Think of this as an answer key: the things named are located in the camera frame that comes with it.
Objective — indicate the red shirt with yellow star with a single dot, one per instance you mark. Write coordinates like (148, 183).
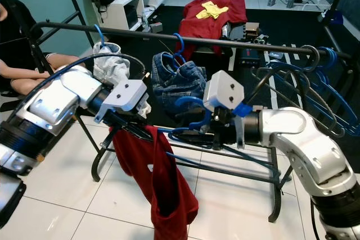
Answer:
(214, 23)

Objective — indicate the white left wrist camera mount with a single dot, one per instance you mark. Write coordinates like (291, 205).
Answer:
(126, 95)

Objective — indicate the white denim shorts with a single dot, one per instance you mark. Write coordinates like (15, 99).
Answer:
(112, 66)

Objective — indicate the plain red shirt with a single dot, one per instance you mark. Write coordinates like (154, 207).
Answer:
(169, 195)

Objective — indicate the blue dustpan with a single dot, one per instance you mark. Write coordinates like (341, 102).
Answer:
(333, 17)

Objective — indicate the white shelf unit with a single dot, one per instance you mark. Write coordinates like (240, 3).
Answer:
(135, 7)

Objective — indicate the blue denim shorts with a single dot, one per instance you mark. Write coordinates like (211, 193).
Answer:
(180, 82)

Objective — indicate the black metal clothes rack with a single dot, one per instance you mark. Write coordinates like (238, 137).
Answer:
(174, 35)

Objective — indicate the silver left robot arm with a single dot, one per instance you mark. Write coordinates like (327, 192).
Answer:
(50, 111)

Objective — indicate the person in black t-shirt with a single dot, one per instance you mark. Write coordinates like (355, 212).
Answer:
(22, 71)

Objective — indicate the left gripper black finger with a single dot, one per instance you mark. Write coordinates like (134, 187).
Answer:
(136, 132)

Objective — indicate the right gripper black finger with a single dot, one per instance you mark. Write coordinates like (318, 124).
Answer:
(199, 116)
(194, 133)

